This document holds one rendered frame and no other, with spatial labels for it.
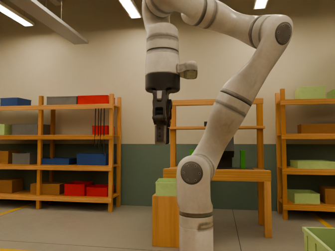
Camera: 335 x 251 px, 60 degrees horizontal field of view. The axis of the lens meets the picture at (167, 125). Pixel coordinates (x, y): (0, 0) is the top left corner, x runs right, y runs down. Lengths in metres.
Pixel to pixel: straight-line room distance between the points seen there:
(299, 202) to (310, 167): 0.62
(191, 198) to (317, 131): 4.81
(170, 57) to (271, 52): 0.30
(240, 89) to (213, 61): 5.22
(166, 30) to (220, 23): 0.16
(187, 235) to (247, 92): 0.40
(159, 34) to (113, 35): 5.94
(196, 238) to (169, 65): 0.44
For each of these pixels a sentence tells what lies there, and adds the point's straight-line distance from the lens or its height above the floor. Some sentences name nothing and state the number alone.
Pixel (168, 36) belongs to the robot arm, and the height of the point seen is 1.52.
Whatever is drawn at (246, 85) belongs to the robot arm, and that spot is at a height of 1.44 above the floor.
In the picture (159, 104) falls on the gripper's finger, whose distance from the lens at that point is 0.55.
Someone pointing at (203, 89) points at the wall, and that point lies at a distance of 5.86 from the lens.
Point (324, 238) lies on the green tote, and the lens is 1.36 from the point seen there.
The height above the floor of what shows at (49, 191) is 0.32.
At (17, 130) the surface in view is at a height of 1.53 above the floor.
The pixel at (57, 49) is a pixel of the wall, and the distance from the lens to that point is 7.01.
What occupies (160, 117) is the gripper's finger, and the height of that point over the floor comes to 1.34.
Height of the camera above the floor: 1.30
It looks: 3 degrees up
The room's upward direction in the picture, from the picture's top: straight up
